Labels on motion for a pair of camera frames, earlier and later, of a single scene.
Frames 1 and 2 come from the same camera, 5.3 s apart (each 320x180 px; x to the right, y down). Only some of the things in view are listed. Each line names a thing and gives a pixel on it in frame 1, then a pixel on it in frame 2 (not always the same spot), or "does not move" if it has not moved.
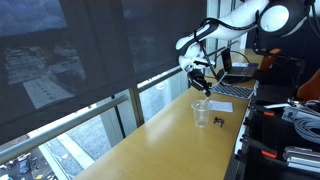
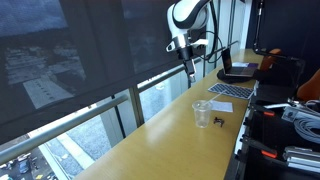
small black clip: (219, 121) does not move
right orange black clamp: (259, 111) does not move
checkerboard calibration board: (233, 91) does not move
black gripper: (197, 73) to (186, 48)
